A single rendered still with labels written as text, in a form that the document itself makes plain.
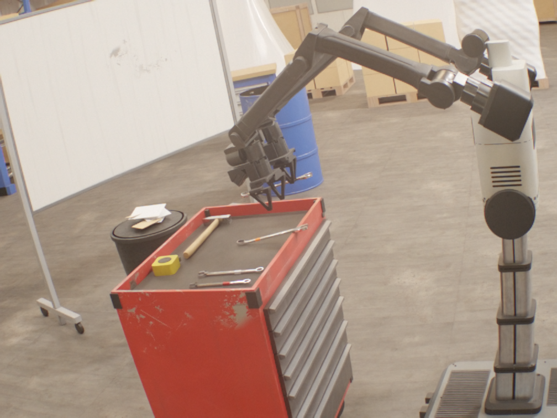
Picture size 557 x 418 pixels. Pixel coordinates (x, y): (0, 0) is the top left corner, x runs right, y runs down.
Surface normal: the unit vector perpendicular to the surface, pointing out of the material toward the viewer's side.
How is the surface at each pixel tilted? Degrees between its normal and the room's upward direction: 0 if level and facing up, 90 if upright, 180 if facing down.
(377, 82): 90
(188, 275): 0
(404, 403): 0
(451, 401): 0
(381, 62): 103
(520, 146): 90
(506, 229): 90
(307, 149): 90
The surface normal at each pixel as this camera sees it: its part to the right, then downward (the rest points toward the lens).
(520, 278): -0.41, 0.35
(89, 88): 0.72, 0.07
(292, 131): 0.34, 0.22
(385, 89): -0.21, 0.33
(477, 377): -0.19, -0.94
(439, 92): -0.47, 0.58
